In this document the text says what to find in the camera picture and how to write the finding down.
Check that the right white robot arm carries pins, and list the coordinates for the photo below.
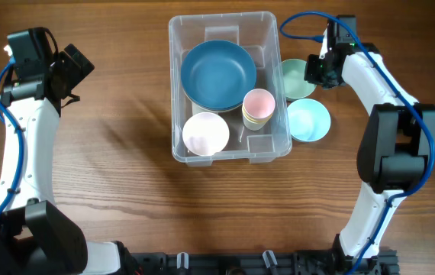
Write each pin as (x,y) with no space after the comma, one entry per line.
(397,151)

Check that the clear plastic storage container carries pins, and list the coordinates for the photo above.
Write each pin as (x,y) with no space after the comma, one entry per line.
(256,32)

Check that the cream cup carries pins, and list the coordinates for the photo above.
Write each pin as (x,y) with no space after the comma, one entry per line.
(252,126)

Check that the pink small bowl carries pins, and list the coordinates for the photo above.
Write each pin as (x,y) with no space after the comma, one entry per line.
(205,134)

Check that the light blue small bowl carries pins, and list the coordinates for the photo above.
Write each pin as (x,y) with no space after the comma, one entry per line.
(308,120)

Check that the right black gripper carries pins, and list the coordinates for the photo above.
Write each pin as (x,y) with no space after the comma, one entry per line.
(310,76)

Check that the yellow cup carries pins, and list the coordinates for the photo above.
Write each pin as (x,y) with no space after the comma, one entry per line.
(255,120)

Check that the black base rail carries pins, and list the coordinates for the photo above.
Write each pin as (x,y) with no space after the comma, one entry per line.
(314,262)

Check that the pink cup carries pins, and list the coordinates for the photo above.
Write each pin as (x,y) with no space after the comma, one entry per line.
(259,104)

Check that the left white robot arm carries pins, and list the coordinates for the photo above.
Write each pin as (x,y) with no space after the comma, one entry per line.
(35,236)

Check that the mint green small bowl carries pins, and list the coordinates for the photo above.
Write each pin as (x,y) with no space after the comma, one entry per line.
(291,73)

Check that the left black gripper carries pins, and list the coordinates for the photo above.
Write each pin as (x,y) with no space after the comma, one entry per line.
(78,69)

